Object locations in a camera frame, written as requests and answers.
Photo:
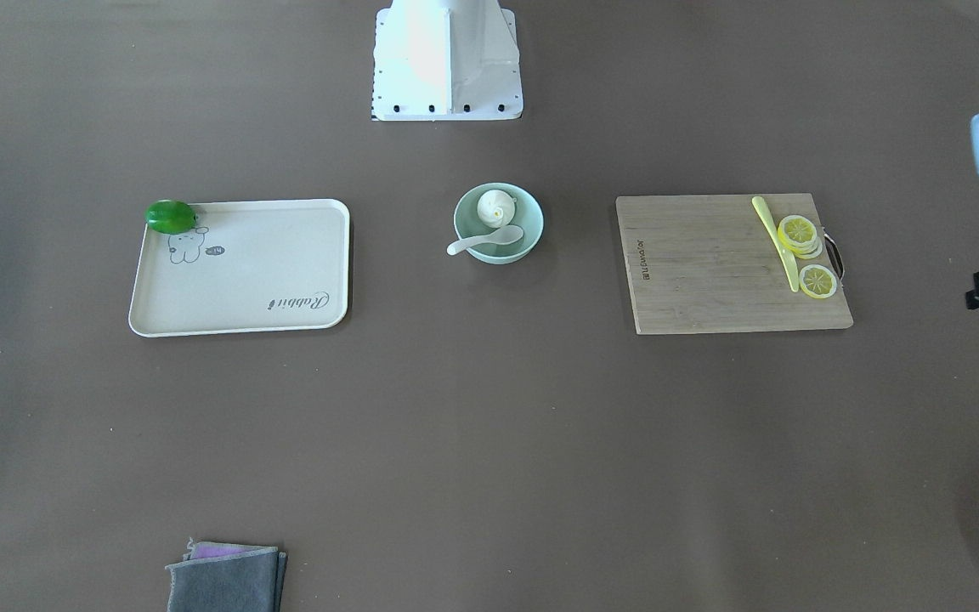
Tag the white ceramic spoon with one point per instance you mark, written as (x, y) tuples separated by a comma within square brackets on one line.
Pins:
[(501, 236)]

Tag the mint green bowl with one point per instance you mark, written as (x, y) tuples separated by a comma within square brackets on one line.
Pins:
[(526, 213)]

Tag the upper lemon slice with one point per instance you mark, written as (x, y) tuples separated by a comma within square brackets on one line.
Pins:
[(800, 236)]

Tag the yellow plastic knife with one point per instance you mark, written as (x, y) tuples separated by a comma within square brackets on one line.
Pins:
[(791, 269)]

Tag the wooden cutting board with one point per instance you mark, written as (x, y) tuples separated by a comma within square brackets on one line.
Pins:
[(700, 264)]

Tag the cream rabbit tray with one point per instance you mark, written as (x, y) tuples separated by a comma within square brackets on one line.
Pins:
[(246, 266)]

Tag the green lime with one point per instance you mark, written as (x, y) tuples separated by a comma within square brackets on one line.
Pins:
[(168, 216)]

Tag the grey folded cloth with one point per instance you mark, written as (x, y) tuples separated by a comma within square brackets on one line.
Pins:
[(218, 576)]

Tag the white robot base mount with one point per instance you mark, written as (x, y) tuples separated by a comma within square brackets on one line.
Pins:
[(446, 61)]

